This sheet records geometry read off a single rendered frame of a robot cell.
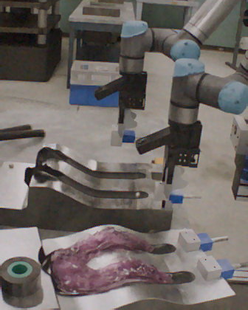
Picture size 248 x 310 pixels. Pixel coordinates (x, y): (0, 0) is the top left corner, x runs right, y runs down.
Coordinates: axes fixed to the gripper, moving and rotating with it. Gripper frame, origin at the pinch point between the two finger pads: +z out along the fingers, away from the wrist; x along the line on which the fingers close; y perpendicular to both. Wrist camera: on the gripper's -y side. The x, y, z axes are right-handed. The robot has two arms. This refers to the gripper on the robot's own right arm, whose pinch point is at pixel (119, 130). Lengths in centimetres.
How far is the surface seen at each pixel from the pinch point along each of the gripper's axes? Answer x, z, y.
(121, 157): 10.9, 15.1, 2.1
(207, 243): -47, 8, 22
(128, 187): -25.3, 6.4, 2.8
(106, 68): 321, 66, -6
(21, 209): -36.0, 9.2, -25.0
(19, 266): -68, 1, -19
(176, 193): -30.4, 4.4, 15.6
